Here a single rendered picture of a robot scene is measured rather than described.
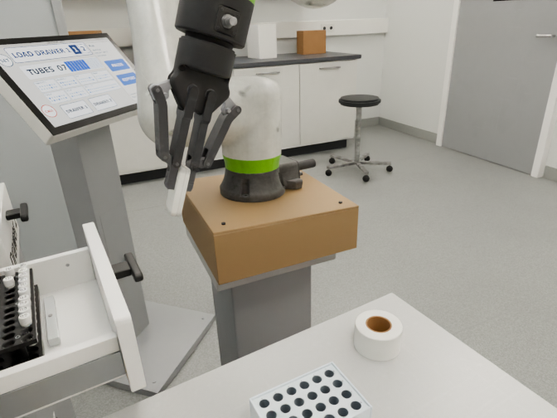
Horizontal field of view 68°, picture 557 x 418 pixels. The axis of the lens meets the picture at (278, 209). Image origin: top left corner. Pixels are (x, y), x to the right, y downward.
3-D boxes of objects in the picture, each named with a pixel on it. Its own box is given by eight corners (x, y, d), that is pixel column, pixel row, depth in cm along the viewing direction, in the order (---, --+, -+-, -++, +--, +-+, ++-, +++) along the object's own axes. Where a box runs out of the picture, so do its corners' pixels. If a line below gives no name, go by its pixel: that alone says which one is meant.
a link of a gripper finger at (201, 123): (197, 85, 57) (206, 88, 58) (182, 164, 60) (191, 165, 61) (207, 89, 54) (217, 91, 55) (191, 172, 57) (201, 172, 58)
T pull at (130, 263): (133, 258, 63) (131, 250, 63) (144, 281, 57) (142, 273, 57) (108, 264, 62) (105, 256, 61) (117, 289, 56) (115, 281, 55)
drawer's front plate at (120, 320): (106, 276, 74) (93, 220, 69) (147, 389, 50) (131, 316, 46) (95, 279, 73) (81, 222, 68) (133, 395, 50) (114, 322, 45)
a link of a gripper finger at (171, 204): (186, 168, 57) (181, 167, 57) (176, 216, 59) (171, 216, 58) (179, 162, 59) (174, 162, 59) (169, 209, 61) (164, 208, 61)
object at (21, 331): (33, 271, 62) (31, 268, 61) (37, 342, 48) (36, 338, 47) (18, 274, 61) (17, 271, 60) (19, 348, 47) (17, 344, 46)
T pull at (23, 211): (28, 207, 82) (26, 201, 82) (29, 221, 76) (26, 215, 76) (7, 211, 81) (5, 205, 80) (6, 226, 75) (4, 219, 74)
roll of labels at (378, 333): (396, 366, 60) (399, 345, 58) (348, 354, 63) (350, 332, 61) (403, 335, 66) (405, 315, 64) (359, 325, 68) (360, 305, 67)
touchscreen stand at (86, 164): (215, 319, 187) (187, 86, 145) (158, 399, 149) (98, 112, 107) (123, 300, 203) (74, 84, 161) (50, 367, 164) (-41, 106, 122)
